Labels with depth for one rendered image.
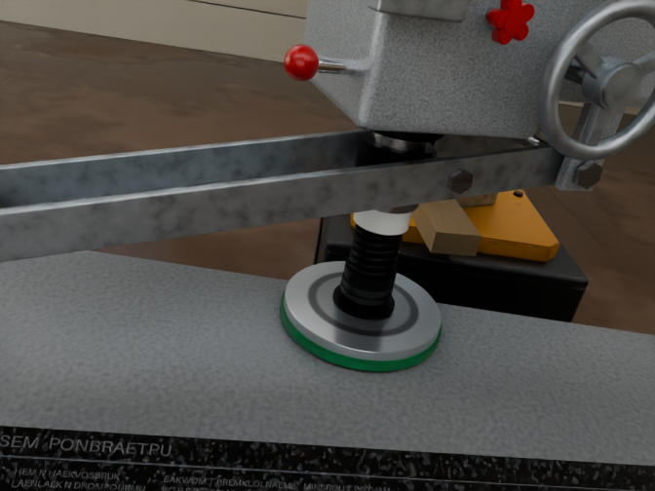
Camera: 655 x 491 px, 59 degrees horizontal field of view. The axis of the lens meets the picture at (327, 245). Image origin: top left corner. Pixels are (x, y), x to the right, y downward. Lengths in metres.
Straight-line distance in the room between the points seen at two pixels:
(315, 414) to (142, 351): 0.22
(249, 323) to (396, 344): 0.19
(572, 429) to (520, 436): 0.07
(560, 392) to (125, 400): 0.52
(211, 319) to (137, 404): 0.17
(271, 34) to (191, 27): 0.86
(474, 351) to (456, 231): 0.45
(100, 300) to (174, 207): 0.25
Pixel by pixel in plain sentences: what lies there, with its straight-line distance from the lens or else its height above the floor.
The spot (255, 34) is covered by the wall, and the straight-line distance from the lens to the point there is 6.75.
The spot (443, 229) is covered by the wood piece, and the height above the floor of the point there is 0.83.
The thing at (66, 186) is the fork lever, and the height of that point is 1.04.
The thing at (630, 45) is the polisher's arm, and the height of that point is 1.27.
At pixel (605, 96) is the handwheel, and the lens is 0.59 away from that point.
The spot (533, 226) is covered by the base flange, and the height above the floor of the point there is 0.78.
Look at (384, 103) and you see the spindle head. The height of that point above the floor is 1.19.
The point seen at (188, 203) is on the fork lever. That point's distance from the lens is 0.58.
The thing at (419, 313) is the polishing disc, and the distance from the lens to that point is 0.79.
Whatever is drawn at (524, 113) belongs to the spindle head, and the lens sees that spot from 0.62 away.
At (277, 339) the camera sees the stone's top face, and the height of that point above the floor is 0.87.
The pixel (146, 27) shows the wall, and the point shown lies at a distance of 6.92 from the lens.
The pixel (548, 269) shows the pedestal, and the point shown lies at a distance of 1.39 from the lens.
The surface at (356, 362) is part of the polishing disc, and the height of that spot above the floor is 0.88.
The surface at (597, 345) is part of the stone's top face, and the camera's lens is 0.92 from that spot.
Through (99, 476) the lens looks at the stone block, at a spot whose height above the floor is 0.84.
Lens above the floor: 1.32
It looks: 28 degrees down
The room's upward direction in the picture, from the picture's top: 10 degrees clockwise
